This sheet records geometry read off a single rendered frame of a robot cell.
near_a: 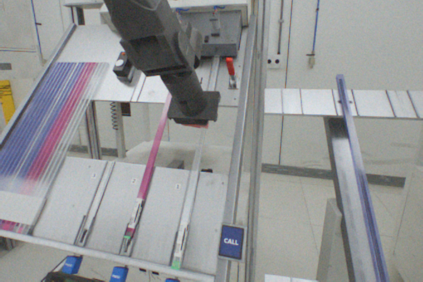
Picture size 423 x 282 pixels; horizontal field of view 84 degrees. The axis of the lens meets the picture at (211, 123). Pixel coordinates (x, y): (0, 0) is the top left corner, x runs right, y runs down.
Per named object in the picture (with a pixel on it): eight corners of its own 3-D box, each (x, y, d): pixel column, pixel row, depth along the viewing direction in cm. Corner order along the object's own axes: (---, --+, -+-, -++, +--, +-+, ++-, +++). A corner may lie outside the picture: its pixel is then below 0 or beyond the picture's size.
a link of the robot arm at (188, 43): (121, 53, 33) (176, 43, 30) (140, 0, 38) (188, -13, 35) (162, 99, 43) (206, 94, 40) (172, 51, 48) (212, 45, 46)
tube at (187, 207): (180, 269, 43) (178, 269, 42) (173, 267, 43) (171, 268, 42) (219, 58, 65) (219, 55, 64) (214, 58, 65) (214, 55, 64)
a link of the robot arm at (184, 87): (153, 81, 36) (188, 79, 35) (162, 48, 40) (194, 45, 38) (169, 104, 42) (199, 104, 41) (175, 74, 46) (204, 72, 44)
